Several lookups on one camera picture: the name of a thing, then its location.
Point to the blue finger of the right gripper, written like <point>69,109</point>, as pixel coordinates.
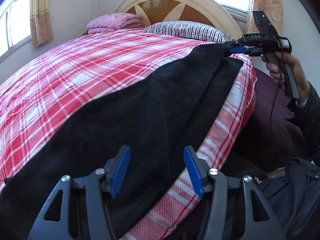
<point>241,42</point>
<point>237,50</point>

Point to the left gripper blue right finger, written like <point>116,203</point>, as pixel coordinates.
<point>260,221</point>

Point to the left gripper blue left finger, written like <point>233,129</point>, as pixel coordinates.
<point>75,208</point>

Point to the black pants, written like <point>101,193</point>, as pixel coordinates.
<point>174,107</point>

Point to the dark jacket right forearm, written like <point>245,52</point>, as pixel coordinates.
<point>306,118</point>

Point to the person's right hand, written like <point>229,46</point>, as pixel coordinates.
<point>288,67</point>

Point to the yellow side curtain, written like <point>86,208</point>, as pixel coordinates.
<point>273,10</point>

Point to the striped pillow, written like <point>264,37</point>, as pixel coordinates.
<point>190,30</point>

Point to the cream wooden headboard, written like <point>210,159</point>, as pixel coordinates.
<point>202,11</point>

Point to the red plaid bed sheet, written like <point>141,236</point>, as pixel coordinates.
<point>41,96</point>

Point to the folded pink blanket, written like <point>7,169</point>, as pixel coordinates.
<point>114,21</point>

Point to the right beige curtain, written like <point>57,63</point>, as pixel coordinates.
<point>40,26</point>

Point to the window with metal frame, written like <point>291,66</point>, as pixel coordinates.
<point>15,26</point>

